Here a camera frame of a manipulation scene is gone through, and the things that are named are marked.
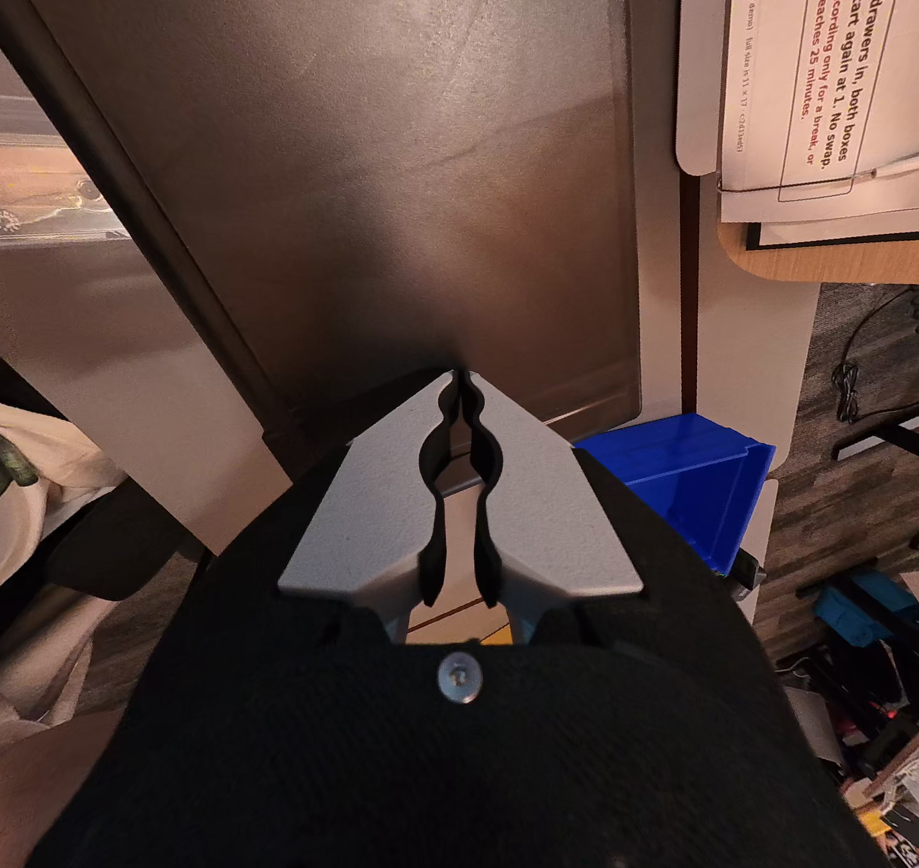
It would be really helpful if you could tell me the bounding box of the black framed sheet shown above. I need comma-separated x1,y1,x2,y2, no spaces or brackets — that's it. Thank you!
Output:
745,221,919,252

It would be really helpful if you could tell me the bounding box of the white plastic bag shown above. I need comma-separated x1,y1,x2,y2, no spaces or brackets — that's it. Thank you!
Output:
0,401,132,743

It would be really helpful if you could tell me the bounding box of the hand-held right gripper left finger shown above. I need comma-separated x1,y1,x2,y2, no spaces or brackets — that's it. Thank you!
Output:
277,370,462,646

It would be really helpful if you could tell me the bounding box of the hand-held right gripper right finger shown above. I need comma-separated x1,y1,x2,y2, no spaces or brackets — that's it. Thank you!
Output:
459,370,644,646

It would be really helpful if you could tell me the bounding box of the large metal baking tray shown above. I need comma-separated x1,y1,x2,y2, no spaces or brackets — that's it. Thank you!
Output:
0,0,641,485

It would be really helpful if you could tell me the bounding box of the teal plastic box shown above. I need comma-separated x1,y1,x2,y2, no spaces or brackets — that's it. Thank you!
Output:
813,568,900,648

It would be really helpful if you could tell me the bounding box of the black cable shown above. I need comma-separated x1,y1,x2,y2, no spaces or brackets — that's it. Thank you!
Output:
831,287,919,425

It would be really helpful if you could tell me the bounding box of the pile of mixed clutter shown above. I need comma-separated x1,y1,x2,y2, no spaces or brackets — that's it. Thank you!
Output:
774,595,919,868

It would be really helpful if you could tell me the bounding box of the blue plastic bin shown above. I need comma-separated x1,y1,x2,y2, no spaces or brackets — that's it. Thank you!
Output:
574,413,778,576

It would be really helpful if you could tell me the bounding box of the black metal bar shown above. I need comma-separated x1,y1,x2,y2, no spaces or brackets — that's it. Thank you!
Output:
833,416,919,463

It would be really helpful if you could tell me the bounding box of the clear plastic drawer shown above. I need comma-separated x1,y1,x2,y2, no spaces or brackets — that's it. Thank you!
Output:
0,57,132,246

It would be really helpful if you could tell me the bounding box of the white cardboard sheet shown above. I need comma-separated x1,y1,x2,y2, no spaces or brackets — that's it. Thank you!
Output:
675,0,735,177

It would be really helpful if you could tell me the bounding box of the light wooden board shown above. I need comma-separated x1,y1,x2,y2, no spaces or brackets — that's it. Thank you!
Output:
718,221,919,285

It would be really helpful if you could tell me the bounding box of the printed instruction sheet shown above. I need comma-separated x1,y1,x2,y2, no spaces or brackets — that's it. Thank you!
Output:
720,0,919,224

